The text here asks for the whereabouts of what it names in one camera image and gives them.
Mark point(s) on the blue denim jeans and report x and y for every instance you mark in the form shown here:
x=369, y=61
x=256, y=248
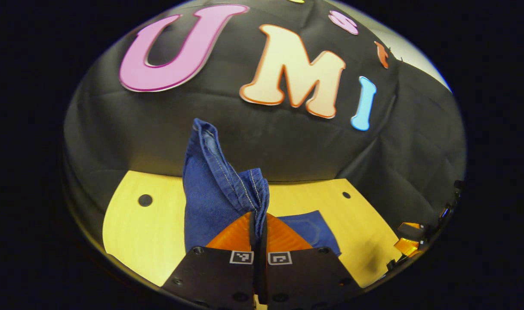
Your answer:
x=206, y=202

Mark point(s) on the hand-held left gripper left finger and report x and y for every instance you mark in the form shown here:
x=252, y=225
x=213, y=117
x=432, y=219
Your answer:
x=214, y=275

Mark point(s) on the black backdrop cloth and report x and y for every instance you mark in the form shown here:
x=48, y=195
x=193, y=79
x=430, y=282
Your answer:
x=288, y=146

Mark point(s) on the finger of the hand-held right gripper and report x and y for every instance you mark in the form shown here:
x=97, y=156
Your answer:
x=408, y=246

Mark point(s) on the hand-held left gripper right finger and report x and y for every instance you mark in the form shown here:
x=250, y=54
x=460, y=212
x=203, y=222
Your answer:
x=305, y=275

